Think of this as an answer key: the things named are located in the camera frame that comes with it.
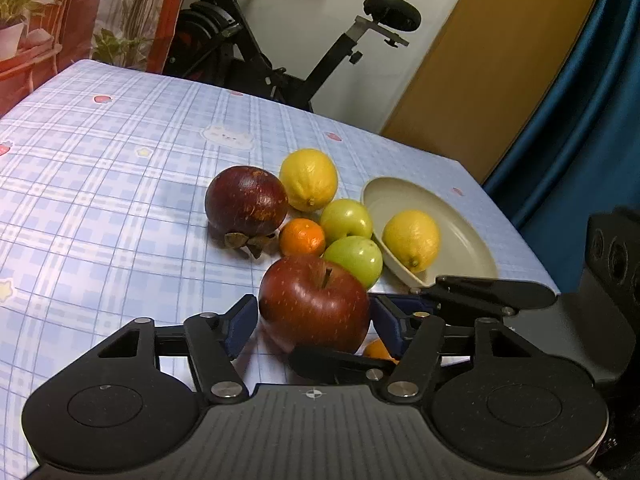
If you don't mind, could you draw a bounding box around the beige oval plate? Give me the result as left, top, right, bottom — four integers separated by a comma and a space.
361, 176, 500, 288

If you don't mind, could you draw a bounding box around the yellow lemon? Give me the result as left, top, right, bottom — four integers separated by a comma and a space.
382, 210, 441, 273
279, 149, 340, 212

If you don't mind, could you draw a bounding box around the plant printed curtain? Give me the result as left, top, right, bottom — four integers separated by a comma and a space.
0, 0, 198, 118

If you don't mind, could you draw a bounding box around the black exercise bike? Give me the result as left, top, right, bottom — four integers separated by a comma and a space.
165, 0, 423, 113

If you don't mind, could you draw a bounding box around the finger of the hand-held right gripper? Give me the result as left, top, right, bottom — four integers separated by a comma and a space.
289, 345, 401, 386
410, 275, 558, 317

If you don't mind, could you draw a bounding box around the green apple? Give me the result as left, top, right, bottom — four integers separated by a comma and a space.
320, 199, 373, 241
322, 236, 384, 291

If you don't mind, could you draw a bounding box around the mandarin orange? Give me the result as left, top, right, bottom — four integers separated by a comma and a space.
279, 217, 326, 258
362, 338, 401, 365

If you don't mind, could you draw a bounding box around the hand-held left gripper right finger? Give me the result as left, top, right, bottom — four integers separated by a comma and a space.
371, 295, 546, 405

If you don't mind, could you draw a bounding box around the red apple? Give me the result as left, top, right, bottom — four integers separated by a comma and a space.
258, 256, 372, 356

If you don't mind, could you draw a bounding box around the dark purple mangosteen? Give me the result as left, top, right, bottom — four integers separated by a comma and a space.
204, 166, 290, 260

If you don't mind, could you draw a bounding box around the dark blue curtain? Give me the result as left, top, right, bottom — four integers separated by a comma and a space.
482, 0, 640, 296

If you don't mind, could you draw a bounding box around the brown wooden door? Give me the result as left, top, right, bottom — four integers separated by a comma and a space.
382, 0, 613, 183

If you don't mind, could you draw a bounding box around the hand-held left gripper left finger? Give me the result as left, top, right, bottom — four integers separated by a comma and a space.
97, 294, 259, 405

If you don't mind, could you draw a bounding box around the blue plaid tablecloth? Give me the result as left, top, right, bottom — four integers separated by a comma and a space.
0, 59, 561, 480

